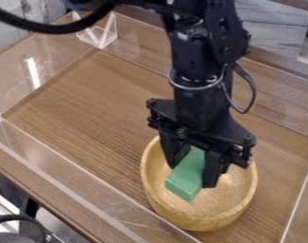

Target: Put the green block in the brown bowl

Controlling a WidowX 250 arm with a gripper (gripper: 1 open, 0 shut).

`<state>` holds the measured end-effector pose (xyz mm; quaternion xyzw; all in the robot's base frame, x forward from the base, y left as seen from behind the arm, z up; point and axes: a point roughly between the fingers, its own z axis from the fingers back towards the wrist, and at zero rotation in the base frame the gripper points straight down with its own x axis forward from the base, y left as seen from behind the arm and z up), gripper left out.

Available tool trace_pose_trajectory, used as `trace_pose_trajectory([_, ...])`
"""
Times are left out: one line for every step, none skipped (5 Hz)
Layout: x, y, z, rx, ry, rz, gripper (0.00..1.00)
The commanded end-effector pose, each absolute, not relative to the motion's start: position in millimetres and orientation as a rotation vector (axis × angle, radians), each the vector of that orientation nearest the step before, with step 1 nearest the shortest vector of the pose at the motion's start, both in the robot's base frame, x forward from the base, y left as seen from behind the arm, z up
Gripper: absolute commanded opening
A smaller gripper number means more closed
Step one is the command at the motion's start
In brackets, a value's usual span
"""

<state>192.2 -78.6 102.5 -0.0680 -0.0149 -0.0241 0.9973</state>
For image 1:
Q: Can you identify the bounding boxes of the thick black hose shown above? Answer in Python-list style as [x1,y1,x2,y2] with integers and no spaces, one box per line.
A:
[0,0,119,35]

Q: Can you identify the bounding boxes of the brown wooden bowl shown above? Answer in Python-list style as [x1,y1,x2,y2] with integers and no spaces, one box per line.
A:
[140,137,258,232]

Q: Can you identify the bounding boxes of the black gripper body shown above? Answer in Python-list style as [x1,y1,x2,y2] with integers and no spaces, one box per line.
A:
[145,65,255,168]

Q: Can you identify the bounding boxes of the black table leg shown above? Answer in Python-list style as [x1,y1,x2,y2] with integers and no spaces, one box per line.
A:
[22,197,38,218]

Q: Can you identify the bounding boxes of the black metal bracket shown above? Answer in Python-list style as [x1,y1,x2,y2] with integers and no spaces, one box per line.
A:
[30,230,64,243]

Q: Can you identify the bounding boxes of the clear acrylic tray walls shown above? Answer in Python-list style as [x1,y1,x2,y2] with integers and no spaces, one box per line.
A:
[0,9,308,243]

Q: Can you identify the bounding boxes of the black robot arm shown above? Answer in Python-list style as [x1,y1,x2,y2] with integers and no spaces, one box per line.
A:
[116,0,255,188]

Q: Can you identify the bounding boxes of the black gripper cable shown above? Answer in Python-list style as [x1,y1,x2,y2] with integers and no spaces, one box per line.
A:
[219,61,258,116]

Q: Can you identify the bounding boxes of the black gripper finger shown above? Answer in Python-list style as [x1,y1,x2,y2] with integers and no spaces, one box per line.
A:
[159,131,191,169]
[202,150,230,188]

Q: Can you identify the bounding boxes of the green rectangular block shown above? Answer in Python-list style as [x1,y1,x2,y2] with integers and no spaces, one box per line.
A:
[164,147,204,202]

